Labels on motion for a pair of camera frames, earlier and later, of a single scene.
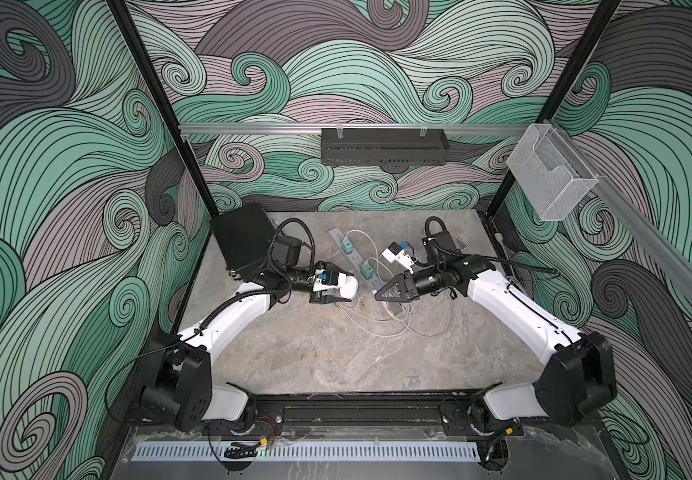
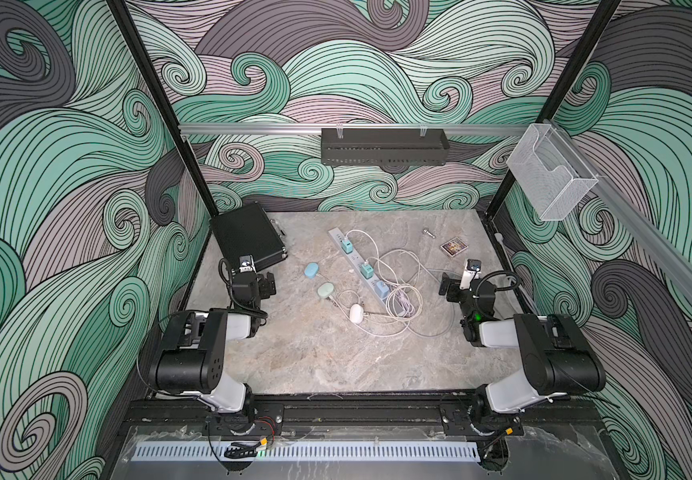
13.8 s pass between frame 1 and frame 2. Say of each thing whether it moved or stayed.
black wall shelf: stayed
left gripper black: moved
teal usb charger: stayed
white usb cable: stayed
